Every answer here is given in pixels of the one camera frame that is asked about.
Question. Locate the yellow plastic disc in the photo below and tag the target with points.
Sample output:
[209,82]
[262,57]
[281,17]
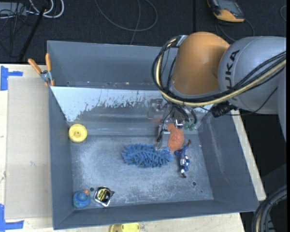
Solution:
[77,133]

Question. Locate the yellow round object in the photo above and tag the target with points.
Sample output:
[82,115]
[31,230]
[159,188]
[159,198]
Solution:
[124,227]

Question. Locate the blue microfibre duster cloth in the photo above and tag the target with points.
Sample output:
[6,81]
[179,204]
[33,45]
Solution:
[145,156]

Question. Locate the blue rubber duck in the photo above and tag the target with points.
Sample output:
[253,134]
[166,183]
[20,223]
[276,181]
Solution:
[81,199]

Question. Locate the black and yellow tape measure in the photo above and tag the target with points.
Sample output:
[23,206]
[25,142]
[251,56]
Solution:
[104,196]

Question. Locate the grey metal bin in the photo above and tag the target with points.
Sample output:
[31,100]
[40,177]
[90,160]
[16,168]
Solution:
[135,178]

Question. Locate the black cylinder on white bracket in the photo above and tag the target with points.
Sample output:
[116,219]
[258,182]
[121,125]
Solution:
[221,110]

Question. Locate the brown cardboard board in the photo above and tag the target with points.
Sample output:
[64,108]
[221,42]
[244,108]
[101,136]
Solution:
[26,141]

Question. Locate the blue toy figure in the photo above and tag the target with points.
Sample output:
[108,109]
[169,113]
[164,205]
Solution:
[183,159]

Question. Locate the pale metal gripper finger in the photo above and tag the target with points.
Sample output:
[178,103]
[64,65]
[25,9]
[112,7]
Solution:
[160,136]

